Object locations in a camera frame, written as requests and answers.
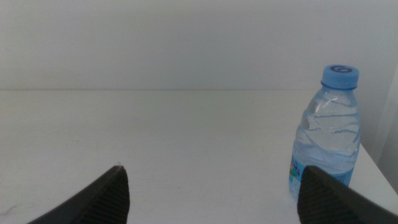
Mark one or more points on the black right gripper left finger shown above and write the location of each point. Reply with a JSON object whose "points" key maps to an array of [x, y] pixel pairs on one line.
{"points": [[102, 202]]}

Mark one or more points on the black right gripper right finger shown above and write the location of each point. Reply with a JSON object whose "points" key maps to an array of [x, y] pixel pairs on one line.
{"points": [[326, 202]]}

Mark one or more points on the clear water bottle blue cap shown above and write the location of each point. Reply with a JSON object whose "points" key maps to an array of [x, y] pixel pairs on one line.
{"points": [[329, 124]]}

